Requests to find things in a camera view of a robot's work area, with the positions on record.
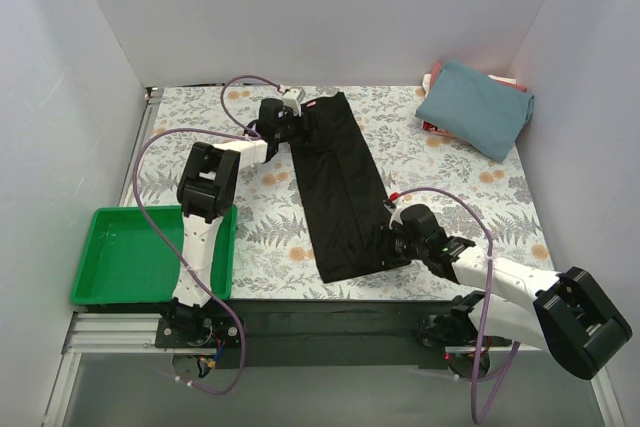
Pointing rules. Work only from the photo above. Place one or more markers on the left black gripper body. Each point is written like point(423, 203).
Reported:
point(297, 123)

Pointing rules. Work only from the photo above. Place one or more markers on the folded teal t shirt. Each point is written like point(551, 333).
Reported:
point(475, 108)

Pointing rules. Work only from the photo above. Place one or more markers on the green plastic tray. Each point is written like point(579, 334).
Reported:
point(125, 261)

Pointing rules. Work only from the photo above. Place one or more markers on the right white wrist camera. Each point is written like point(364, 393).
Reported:
point(395, 210)

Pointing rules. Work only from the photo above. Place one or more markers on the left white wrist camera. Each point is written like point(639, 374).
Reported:
point(292, 98)

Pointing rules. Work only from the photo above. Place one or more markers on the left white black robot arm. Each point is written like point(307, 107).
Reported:
point(206, 193)

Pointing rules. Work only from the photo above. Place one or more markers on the floral patterned table mat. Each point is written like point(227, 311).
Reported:
point(472, 196)

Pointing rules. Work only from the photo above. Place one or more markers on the folded red t shirt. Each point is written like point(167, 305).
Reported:
point(431, 128)

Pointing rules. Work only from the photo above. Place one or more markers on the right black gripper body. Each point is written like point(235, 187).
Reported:
point(395, 245)

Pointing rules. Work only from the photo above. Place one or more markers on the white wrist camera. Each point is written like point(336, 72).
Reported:
point(395, 210)
point(292, 98)

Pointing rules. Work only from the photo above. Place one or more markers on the black t shirt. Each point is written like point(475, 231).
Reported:
point(341, 192)

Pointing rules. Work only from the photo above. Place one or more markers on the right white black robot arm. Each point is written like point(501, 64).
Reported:
point(566, 314)

